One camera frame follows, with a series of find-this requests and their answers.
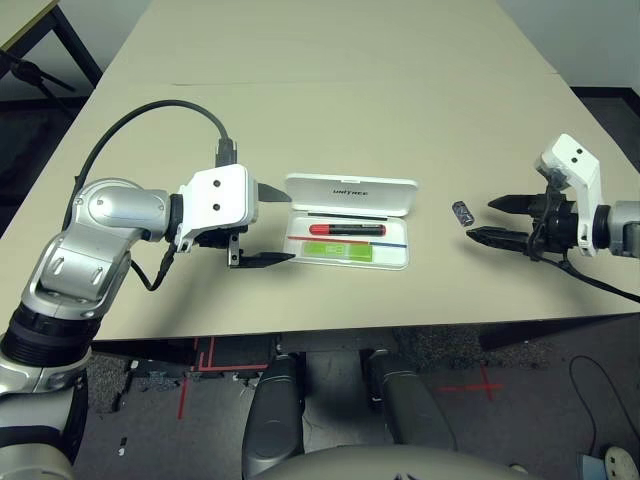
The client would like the green white eraser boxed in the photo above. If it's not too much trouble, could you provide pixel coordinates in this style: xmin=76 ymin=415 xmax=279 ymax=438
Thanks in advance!
xmin=301 ymin=240 xmax=375 ymax=261

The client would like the grey robot right leg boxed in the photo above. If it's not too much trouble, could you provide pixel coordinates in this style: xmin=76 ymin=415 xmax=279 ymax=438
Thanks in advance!
xmin=363 ymin=348 xmax=459 ymax=451

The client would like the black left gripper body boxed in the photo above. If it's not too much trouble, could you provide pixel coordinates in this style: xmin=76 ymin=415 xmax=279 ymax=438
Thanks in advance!
xmin=198 ymin=224 xmax=250 ymax=270

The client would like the white perforated shoe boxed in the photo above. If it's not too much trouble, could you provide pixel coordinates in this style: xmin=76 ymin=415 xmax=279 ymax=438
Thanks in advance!
xmin=601 ymin=442 xmax=639 ymax=476

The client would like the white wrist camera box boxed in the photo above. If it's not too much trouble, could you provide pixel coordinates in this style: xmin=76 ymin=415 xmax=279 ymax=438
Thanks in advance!
xmin=534 ymin=133 xmax=601 ymax=257
xmin=175 ymin=163 xmax=260 ymax=254

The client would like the beige side table black frame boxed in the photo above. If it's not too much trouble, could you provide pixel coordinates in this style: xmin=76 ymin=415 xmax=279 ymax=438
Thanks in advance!
xmin=0 ymin=0 xmax=104 ymax=96

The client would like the black table foot bar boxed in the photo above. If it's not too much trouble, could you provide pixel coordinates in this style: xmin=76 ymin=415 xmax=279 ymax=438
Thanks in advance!
xmin=478 ymin=314 xmax=626 ymax=351

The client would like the small blue box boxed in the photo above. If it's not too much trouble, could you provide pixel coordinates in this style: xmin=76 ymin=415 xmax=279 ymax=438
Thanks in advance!
xmin=577 ymin=452 xmax=609 ymax=480

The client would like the black tripod stand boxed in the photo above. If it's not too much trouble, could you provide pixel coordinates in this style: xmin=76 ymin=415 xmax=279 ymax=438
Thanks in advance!
xmin=0 ymin=49 xmax=76 ymax=119

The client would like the silver robot torso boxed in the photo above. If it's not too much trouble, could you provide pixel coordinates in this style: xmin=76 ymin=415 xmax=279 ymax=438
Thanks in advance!
xmin=252 ymin=443 xmax=544 ymax=480

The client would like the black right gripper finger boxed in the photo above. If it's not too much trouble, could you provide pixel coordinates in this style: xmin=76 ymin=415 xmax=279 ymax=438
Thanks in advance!
xmin=465 ymin=226 xmax=531 ymax=254
xmin=487 ymin=195 xmax=539 ymax=215

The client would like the thin black floor cable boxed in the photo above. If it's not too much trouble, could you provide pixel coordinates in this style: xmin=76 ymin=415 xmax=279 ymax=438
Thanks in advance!
xmin=569 ymin=354 xmax=629 ymax=451

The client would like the grey robot left leg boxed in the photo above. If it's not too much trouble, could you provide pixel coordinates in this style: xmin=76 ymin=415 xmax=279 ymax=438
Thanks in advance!
xmin=242 ymin=352 xmax=307 ymax=479

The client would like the white plastic pencil case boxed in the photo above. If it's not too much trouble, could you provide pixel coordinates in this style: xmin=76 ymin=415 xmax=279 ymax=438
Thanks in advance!
xmin=283 ymin=172 xmax=419 ymax=271

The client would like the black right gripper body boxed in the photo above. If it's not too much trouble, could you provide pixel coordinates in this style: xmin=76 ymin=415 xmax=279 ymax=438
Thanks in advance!
xmin=524 ymin=191 xmax=582 ymax=262

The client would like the red black marker pen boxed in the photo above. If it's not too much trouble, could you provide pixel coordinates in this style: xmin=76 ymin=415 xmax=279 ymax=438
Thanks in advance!
xmin=308 ymin=223 xmax=387 ymax=238

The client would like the grey robot leg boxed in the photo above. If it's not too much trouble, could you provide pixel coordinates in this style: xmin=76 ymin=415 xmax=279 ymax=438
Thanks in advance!
xmin=242 ymin=352 xmax=307 ymax=479
xmin=363 ymin=348 xmax=459 ymax=451

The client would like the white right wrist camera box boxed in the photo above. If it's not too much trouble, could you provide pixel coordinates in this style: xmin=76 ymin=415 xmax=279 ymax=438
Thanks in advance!
xmin=534 ymin=133 xmax=601 ymax=257

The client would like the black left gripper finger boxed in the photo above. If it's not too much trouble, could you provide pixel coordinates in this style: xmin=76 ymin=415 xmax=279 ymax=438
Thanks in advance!
xmin=236 ymin=252 xmax=297 ymax=270
xmin=257 ymin=182 xmax=293 ymax=204

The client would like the thick black left camera cable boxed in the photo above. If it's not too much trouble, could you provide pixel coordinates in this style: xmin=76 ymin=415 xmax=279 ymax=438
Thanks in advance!
xmin=62 ymin=98 xmax=236 ymax=241

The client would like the thin black left gripper cable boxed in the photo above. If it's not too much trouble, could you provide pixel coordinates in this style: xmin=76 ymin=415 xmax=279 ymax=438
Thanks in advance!
xmin=130 ymin=239 xmax=176 ymax=293

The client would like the black table underframe bracket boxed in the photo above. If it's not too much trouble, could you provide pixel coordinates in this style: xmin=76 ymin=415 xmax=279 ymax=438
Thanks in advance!
xmin=277 ymin=329 xmax=401 ymax=354

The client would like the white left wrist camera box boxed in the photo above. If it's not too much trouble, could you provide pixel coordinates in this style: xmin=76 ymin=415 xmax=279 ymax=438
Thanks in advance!
xmin=175 ymin=163 xmax=260 ymax=254

